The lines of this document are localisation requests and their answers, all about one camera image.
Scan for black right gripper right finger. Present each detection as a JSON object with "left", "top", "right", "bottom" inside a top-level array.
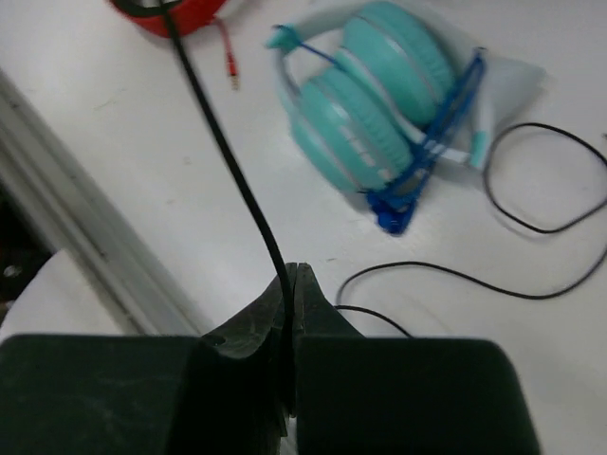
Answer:
[{"left": 293, "top": 264, "right": 541, "bottom": 454}]

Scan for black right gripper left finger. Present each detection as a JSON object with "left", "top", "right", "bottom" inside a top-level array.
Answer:
[{"left": 1, "top": 281, "right": 294, "bottom": 454}]

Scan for black Panasonic headphones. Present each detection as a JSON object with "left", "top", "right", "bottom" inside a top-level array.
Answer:
[{"left": 157, "top": 1, "right": 606, "bottom": 338}]

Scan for teal cat ear headphones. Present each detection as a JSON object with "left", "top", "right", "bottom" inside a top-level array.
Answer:
[{"left": 267, "top": 1, "right": 545, "bottom": 235}]

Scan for red black headphones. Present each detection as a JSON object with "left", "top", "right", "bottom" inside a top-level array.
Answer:
[{"left": 110, "top": 0, "right": 240, "bottom": 91}]

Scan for aluminium base frame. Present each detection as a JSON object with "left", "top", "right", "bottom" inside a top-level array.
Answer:
[{"left": 1, "top": 76, "right": 205, "bottom": 336}]

